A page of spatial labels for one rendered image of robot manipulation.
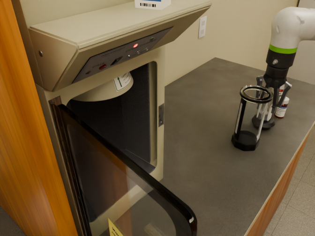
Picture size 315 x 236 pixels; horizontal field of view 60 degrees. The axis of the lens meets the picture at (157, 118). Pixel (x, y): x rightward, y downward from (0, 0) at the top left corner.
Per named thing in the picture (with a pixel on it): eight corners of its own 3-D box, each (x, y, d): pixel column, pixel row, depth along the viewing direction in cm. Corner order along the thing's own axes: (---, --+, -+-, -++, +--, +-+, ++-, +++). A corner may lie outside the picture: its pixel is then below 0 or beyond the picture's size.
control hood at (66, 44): (41, 89, 44) (25, 26, 38) (166, 38, 65) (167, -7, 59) (87, 114, 38) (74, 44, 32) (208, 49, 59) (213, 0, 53)
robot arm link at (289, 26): (271, 3, 93) (282, 11, 84) (308, 3, 93) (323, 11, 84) (262, 43, 101) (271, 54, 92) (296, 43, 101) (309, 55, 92)
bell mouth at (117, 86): (43, 85, 65) (38, 63, 62) (101, 62, 76) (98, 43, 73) (91, 111, 56) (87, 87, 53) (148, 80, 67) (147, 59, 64)
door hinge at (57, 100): (83, 236, 68) (46, 101, 46) (91, 229, 69) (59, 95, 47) (86, 240, 67) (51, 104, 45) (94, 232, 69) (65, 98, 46)
